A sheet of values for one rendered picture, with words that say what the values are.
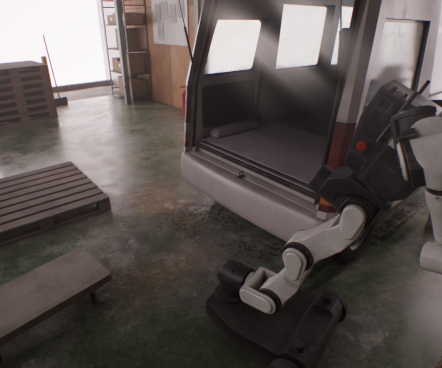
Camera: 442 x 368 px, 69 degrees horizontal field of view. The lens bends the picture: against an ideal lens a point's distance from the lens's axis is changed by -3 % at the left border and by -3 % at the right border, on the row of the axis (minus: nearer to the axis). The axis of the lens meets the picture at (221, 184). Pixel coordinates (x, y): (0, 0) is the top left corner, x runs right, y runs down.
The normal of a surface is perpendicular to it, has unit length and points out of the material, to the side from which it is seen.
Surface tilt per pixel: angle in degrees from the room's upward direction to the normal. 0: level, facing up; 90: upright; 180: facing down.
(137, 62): 90
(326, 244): 90
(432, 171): 70
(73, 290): 0
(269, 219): 89
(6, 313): 0
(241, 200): 87
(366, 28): 77
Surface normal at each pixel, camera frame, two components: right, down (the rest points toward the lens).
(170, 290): 0.00, -0.90
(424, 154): -0.50, -0.18
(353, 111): 0.02, 0.22
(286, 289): -0.58, 0.36
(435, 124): -0.45, 0.08
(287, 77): 0.63, 0.30
